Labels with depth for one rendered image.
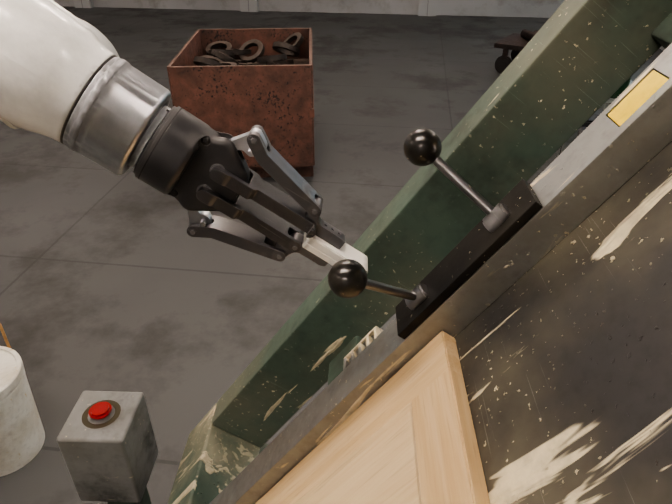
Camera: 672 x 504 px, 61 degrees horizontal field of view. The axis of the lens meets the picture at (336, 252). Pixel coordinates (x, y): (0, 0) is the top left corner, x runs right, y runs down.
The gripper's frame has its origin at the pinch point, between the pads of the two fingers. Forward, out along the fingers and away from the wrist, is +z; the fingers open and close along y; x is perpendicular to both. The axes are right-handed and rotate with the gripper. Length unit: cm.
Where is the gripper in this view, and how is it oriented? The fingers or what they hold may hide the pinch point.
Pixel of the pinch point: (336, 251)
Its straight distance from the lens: 56.5
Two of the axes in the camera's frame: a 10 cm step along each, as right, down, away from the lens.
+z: 8.2, 5.0, 2.9
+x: -0.3, 5.4, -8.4
